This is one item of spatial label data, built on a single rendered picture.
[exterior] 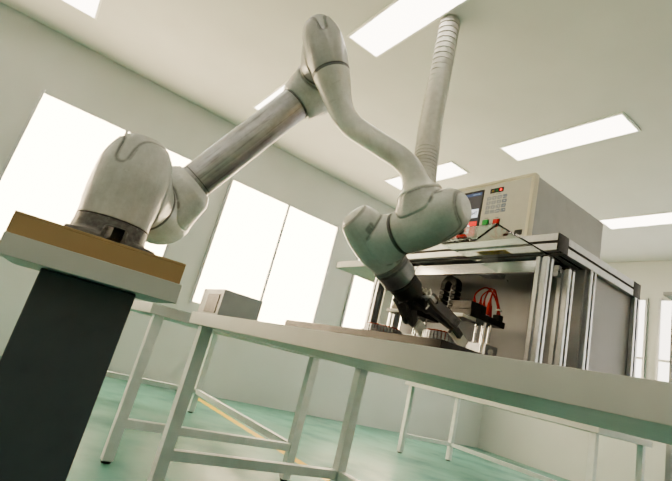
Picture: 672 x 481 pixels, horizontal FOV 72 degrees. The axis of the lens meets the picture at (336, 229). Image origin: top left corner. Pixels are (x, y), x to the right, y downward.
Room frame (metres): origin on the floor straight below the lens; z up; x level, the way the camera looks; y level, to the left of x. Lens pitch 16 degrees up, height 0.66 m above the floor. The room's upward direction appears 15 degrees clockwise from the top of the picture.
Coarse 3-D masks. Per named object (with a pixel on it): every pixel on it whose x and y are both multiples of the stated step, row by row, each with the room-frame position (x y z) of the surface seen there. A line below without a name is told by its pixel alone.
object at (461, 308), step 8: (456, 304) 1.24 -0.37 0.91; (464, 304) 1.21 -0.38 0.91; (472, 304) 1.20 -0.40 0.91; (480, 304) 1.21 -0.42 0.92; (456, 312) 1.23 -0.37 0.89; (464, 312) 1.21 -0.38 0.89; (472, 312) 1.20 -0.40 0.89; (480, 312) 1.22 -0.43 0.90; (464, 320) 1.24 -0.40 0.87; (472, 320) 1.21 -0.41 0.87; (480, 320) 1.23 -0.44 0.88; (488, 320) 1.23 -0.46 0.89; (496, 320) 1.25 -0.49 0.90; (488, 328) 1.25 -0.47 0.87; (496, 328) 1.29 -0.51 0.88; (480, 336) 1.27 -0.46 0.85; (488, 336) 1.25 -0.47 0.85; (488, 344) 1.25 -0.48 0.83
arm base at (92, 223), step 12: (84, 216) 0.96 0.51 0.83; (96, 216) 0.95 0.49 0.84; (84, 228) 0.93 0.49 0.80; (96, 228) 0.95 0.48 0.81; (108, 228) 0.94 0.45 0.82; (120, 228) 0.96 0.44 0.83; (132, 228) 0.99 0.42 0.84; (120, 240) 0.97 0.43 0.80; (132, 240) 0.99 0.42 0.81; (144, 240) 1.04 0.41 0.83
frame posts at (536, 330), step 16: (544, 256) 1.08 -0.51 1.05; (544, 272) 1.07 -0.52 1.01; (544, 288) 1.07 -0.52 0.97; (560, 288) 1.14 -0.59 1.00; (544, 304) 1.08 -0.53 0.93; (560, 304) 1.14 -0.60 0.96; (368, 320) 1.62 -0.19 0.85; (544, 320) 1.08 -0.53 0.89; (560, 320) 1.13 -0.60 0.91; (528, 336) 1.09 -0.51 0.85; (544, 336) 1.08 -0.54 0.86; (560, 336) 1.13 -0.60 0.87; (528, 352) 1.09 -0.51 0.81; (560, 352) 1.12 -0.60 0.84
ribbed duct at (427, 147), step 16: (448, 16) 2.80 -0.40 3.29; (448, 32) 2.78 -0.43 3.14; (448, 48) 2.78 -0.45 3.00; (432, 64) 2.83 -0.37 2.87; (448, 64) 2.78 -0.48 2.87; (432, 80) 2.79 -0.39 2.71; (448, 80) 2.80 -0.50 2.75; (432, 96) 2.77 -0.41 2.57; (432, 112) 2.75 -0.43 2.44; (432, 128) 2.73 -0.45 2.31; (416, 144) 2.78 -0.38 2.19; (432, 144) 2.71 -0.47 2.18; (432, 160) 2.70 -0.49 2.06; (432, 176) 2.67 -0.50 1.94
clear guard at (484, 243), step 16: (496, 224) 0.98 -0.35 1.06; (448, 240) 1.03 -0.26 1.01; (464, 240) 0.99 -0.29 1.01; (480, 240) 1.12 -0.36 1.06; (496, 240) 1.09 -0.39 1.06; (512, 240) 1.06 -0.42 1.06; (480, 256) 1.25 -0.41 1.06; (496, 256) 1.21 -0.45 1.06; (512, 256) 1.18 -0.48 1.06; (528, 256) 1.14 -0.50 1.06
